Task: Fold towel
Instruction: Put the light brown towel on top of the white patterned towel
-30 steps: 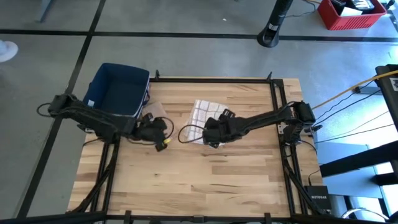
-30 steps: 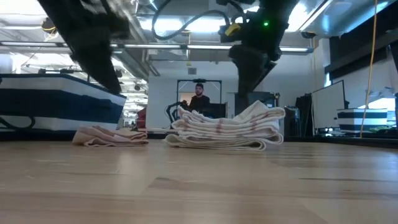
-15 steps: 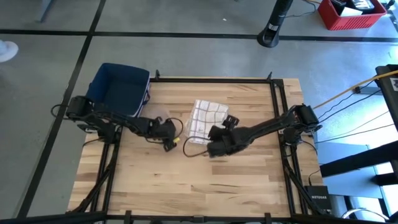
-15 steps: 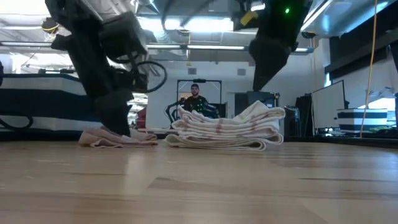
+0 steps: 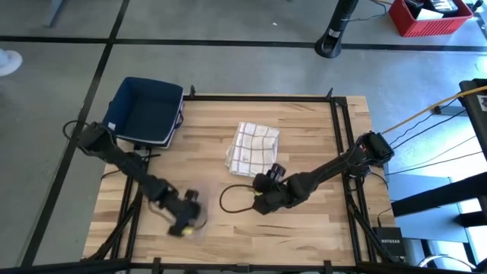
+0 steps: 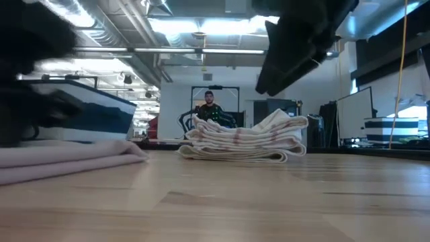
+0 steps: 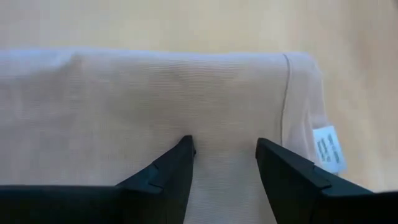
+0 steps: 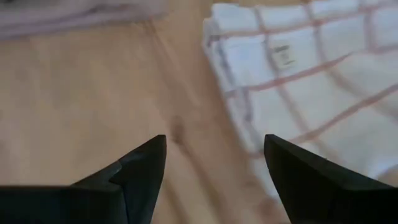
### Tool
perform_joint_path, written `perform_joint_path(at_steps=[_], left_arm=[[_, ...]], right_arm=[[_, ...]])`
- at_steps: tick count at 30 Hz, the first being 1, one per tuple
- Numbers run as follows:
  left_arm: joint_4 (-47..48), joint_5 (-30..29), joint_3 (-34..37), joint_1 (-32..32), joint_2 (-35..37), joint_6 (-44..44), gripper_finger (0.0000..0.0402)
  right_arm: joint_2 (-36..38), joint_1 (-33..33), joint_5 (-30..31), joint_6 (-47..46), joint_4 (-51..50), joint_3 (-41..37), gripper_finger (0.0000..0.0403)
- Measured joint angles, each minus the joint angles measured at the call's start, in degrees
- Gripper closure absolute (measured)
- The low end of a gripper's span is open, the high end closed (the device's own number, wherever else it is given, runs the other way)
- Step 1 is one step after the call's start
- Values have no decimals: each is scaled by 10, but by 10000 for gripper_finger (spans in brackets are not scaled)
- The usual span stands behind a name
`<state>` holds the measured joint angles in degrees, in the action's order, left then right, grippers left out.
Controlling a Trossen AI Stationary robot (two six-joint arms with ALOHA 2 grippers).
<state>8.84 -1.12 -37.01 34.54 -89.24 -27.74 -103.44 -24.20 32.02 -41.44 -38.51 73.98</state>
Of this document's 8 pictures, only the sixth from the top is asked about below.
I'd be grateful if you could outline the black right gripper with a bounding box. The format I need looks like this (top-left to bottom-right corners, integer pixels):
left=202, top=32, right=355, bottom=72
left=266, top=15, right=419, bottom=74
left=251, top=0, right=359, bottom=97

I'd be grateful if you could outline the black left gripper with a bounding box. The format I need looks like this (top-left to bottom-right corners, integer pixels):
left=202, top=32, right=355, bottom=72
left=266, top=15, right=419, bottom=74
left=0, top=0, right=83, bottom=148

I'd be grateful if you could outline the pale pink towel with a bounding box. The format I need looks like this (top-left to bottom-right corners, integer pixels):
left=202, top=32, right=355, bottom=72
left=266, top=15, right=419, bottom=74
left=0, top=139, right=149, bottom=186

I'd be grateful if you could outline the navy fabric basket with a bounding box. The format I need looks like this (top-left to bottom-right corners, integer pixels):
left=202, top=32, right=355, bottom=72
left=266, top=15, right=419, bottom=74
left=19, top=79, right=138, bottom=142

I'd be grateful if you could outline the white red-checked towel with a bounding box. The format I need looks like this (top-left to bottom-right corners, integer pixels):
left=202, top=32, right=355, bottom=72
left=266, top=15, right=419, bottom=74
left=185, top=108, right=309, bottom=151

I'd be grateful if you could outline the black monitor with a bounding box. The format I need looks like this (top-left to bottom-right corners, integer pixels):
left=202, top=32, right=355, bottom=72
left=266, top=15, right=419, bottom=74
left=267, top=98, right=300, bottom=118

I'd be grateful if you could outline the silver bin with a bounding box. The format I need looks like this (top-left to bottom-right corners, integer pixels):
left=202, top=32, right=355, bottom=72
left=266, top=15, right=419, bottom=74
left=306, top=114, right=325, bottom=148

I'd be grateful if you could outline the black equipment case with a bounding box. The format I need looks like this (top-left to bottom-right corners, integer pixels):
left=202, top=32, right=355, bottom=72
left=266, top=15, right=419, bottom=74
left=231, top=110, right=247, bottom=128

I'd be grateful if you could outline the white cabinet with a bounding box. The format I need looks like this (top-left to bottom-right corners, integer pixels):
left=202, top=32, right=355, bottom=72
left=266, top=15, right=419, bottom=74
left=337, top=86, right=374, bottom=140

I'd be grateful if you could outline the person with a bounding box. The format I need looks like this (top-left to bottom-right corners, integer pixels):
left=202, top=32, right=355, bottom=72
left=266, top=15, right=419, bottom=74
left=196, top=89, right=225, bottom=124

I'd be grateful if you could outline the round ceiling fixture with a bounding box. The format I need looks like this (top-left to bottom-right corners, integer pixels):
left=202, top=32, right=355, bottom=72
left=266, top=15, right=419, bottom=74
left=191, top=31, right=208, bottom=73

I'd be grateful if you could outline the long ceiling light bar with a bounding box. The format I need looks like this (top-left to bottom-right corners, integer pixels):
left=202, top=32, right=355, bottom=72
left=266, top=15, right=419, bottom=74
left=72, top=46, right=339, bottom=60

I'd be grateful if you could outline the navy white striped basket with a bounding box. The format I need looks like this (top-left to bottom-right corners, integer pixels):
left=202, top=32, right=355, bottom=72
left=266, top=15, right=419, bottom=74
left=364, top=116, right=420, bottom=145

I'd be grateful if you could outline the red box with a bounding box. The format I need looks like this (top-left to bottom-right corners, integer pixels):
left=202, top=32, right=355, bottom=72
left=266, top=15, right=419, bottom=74
left=146, top=116, right=159, bottom=139

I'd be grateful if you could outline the black camera gantry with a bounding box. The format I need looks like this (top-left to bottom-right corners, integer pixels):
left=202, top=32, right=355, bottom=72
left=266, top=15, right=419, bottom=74
left=40, top=73, right=99, bottom=90

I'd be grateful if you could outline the black station frame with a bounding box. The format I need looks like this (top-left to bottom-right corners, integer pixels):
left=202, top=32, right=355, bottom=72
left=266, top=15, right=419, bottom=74
left=190, top=85, right=241, bottom=114

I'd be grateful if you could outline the silver ventilation duct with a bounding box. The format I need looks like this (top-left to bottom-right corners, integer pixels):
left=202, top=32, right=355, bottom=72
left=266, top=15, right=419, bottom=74
left=58, top=0, right=162, bottom=88

